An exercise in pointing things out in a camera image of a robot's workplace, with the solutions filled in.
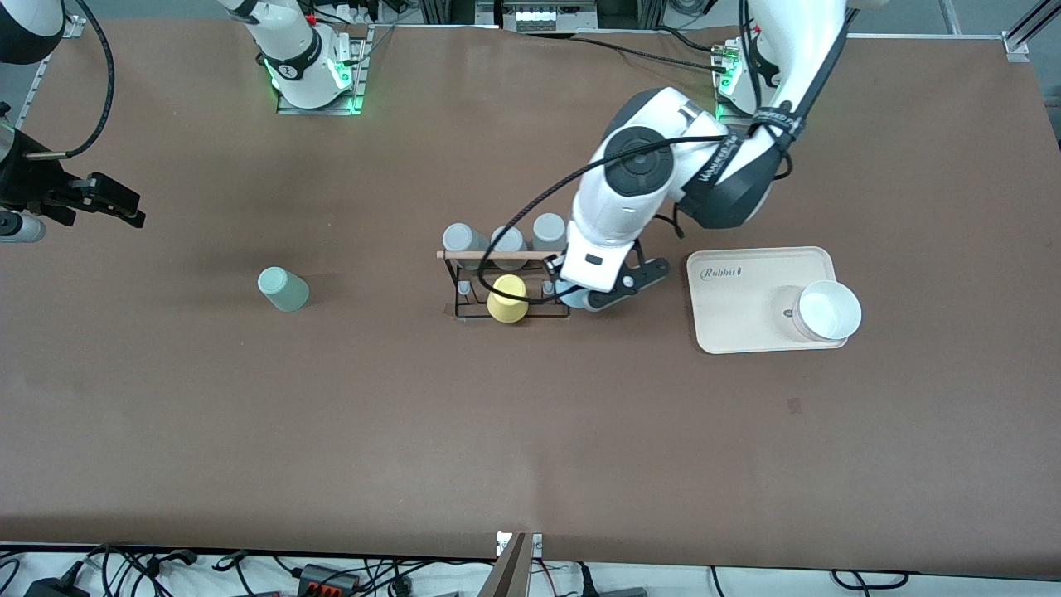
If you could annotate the grey cup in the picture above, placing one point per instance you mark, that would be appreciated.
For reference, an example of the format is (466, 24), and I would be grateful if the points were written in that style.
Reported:
(512, 240)
(547, 230)
(460, 239)

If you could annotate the grey metal camera pole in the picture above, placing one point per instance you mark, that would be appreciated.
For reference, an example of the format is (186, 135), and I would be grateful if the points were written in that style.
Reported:
(506, 576)

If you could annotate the white bowl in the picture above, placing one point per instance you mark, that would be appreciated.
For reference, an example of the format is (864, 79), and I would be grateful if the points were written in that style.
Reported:
(829, 311)

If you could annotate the silver metal bracket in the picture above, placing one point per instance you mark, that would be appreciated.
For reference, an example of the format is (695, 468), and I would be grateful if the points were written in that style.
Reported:
(535, 543)

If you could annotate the yellow cup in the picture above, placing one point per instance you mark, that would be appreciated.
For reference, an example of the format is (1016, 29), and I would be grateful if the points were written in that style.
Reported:
(507, 308)

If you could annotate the black power adapter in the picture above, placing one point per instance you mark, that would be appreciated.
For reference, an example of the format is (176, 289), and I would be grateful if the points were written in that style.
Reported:
(58, 589)

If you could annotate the light blue cup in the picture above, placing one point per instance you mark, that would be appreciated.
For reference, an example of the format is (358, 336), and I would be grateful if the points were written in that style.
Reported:
(568, 292)

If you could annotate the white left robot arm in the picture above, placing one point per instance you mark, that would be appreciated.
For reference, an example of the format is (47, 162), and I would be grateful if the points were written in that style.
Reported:
(630, 215)

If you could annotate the grey electrical box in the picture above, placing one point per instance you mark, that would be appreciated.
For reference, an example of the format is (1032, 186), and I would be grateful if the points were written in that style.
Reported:
(547, 16)

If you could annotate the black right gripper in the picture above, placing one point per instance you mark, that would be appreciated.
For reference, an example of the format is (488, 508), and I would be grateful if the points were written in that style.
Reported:
(33, 184)

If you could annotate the black orange connector box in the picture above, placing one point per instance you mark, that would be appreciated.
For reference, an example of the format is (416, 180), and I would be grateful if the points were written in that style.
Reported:
(327, 579)

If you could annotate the beige plastic tray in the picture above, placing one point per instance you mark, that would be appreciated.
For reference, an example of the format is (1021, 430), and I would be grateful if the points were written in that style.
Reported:
(746, 319)

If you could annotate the pale green cup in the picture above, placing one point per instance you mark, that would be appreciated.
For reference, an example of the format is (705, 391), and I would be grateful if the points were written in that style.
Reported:
(286, 292)

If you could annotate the brown table cover mat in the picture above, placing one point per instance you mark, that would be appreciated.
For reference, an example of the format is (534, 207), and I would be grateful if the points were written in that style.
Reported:
(530, 456)

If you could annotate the aluminium frame rail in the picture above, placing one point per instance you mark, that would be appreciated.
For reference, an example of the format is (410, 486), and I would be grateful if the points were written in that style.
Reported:
(1024, 33)
(41, 79)

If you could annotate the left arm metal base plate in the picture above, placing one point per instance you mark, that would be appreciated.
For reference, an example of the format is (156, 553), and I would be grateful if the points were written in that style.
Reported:
(719, 109)

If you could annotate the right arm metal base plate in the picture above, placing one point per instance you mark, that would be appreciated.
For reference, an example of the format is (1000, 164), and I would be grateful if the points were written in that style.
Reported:
(359, 79)

